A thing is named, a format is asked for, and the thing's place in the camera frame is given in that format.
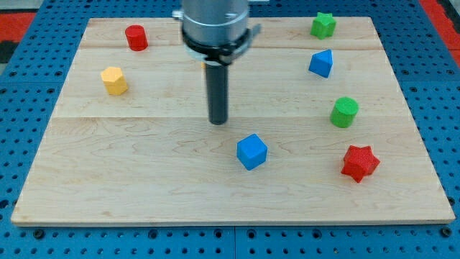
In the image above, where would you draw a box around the yellow hexagon block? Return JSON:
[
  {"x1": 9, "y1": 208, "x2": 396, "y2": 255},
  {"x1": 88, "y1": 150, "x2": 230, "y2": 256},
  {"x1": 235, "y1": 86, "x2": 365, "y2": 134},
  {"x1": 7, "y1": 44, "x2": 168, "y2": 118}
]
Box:
[{"x1": 101, "y1": 67, "x2": 129, "y2": 96}]

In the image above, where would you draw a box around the green cylinder block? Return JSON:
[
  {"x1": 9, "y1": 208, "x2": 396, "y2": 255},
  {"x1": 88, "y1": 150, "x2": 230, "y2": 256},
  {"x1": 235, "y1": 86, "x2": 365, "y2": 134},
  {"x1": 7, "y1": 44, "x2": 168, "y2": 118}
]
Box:
[{"x1": 330, "y1": 96, "x2": 359, "y2": 128}]

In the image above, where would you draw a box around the red cylinder block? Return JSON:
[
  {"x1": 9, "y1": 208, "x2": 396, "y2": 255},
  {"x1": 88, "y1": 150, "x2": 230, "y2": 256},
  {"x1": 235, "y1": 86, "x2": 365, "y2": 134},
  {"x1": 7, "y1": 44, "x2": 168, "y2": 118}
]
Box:
[{"x1": 125, "y1": 24, "x2": 148, "y2": 51}]

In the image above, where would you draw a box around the blue cube block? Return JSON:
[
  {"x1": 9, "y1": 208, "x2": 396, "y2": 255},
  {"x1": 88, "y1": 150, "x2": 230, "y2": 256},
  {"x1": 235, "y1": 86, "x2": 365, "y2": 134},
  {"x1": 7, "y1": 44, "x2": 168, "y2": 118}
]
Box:
[{"x1": 236, "y1": 134, "x2": 268, "y2": 171}]

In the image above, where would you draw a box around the light wooden board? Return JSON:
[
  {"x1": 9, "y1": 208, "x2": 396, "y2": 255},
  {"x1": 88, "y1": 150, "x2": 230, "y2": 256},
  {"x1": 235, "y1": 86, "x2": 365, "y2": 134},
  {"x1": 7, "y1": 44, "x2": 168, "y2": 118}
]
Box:
[{"x1": 11, "y1": 17, "x2": 455, "y2": 227}]

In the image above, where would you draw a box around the green star block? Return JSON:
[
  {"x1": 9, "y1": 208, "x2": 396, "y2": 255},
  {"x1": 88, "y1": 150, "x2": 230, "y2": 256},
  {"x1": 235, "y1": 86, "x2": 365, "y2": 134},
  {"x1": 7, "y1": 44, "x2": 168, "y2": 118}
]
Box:
[{"x1": 310, "y1": 12, "x2": 336, "y2": 40}]

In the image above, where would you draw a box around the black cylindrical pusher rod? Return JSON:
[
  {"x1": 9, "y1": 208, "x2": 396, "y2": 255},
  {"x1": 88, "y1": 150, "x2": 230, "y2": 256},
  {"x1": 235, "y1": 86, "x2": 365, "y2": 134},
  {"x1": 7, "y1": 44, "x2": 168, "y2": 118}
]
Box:
[{"x1": 205, "y1": 64, "x2": 228, "y2": 125}]

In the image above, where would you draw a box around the red star block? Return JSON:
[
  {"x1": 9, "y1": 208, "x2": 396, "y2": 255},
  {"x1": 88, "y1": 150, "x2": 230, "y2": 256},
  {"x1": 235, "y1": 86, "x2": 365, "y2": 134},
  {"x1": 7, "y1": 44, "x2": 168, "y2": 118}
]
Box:
[{"x1": 341, "y1": 145, "x2": 380, "y2": 183}]

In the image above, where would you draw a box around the blue triangular prism block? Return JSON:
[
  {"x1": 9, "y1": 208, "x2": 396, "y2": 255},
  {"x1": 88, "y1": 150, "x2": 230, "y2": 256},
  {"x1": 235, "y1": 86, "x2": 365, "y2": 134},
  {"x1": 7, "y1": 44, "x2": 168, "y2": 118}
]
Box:
[{"x1": 308, "y1": 50, "x2": 334, "y2": 78}]

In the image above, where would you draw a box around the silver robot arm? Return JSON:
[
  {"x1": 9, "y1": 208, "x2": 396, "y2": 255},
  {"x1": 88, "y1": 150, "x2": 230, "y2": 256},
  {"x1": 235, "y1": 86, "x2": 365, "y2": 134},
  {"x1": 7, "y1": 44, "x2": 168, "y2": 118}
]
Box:
[{"x1": 172, "y1": 0, "x2": 262, "y2": 66}]

